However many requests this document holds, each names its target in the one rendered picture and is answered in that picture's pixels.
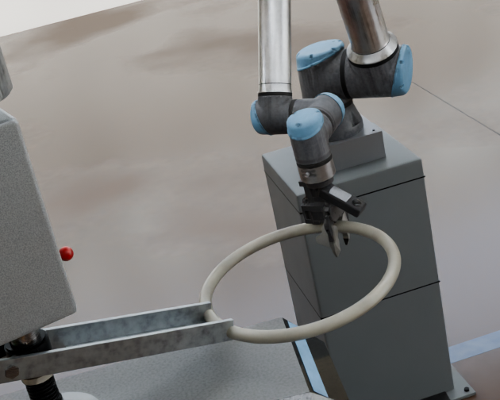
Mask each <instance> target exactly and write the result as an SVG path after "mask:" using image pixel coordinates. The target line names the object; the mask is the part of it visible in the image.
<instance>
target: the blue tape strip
mask: <svg viewBox="0 0 500 400"><path fill-rule="evenodd" d="M288 324H289V326H290V328H294V327H298V326H297V325H295V324H293V323H290V322H288ZM295 343H296V345H297V347H298V351H299V353H300V356H301V358H302V362H303V364H304V366H305V369H306V372H307V375H308V377H309V379H310V382H311V385H312V388H313V391H315V392H317V393H319V394H322V395H324V396H325V397H327V398H328V395H327V393H326V390H325V387H324V385H323V382H322V381H321V377H320V375H319V373H318V370H317V367H316V364H315V362H314V360H313V357H312V355H311V352H310V349H309V347H308V344H307V343H306V339H305V340H298V341H295Z"/></svg>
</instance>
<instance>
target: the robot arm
mask: <svg viewBox="0 0 500 400"><path fill-rule="evenodd" d="M337 5H338V7H339V10H340V15H341V17H342V20H343V22H344V27H345V29H346V32H347V34H348V39H349V41H350V44H349V46H348V48H344V43H343V41H342V40H337V39H333V40H323V41H320V42H317V43H314V44H311V45H308V46H307V47H304V48H303V49H302V50H300V51H299V52H298V54H297V55H296V63H297V71H298V78H299V83H300V87H301V92H302V99H292V90H291V1H290V0H258V63H259V90H258V100H255V101H254V102H253V103H252V105H251V110H250V118H251V122H252V126H253V128H254V130H255V131H257V132H258V133H259V134H262V135H270V136H272V135H278V134H288V136H289V137H290V142H291V146H292V148H293V152H294V158H295V160H296V164H297V167H298V172H299V175H300V179H301V180H299V182H298V184H299V186H300V187H303V188H304V191H305V194H306V197H304V199H305V200H304V201H303V200H302V203H303V204H302V205H301V207H302V213H303V216H304V219H305V223H306V224H313V225H320V224H321V223H324V224H323V226H322V227H321V229H322V234H320V235H318V236H316V242H317V243H318V244H320V245H324V246H326V247H329V248H331V249H332V251H333V254H334V255H335V257H338V256H339V254H340V250H341V248H340V242H339V239H338V229H337V227H336V226H335V225H334V223H337V221H349V219H348V213H349V214H351V215H352V216H354V217H358V216H359V215H361V213H362V212H363V211H364V210H365V207H366V205H367V203H366V202H365V201H363V200H361V199H359V198H357V197H356V196H354V195H352V194H350V193H348V192H347V191H345V190H343V189H341V188H339V187H337V186H336V185H334V184H332V182H333V180H334V178H333V176H334V175H335V173H336V169H335V166H334V162H333V156H332V153H331V149H330V146H329V142H334V141H338V140H343V139H346V138H349V137H352V136H354V135H356V134H357V133H359V132H360V131H361V130H362V129H363V118H362V117H361V115H360V113H359V111H358V109H357V108H356V106H355V105H354V103H353V100H352V99H353V98H387V97H392V98H393V97H396V96H403V95H405V94H406V93H407V92H408V91H409V89H410V85H411V81H412V75H413V57H412V52H411V49H410V46H409V45H407V44H398V40H397V37H396V36H395V35H394V34H393V33H391V32H389V31H387V27H386V24H385V21H384V18H383V13H382V10H381V7H380V4H379V0H337Z"/></svg>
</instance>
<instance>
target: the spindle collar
mask: <svg viewBox="0 0 500 400"><path fill-rule="evenodd" d="M49 350H52V345H51V342H50V340H49V337H48V333H47V332H46V331H45V330H43V329H38V330H35V331H33V332H31V333H28V334H26V335H24V336H23V337H19V338H17V339H16V340H12V341H11V342H8V343H6V344H4V345H1V346H0V358H2V357H4V356H7V358H9V357H14V356H22V355H27V354H31V353H36V352H44V351H49Z"/></svg>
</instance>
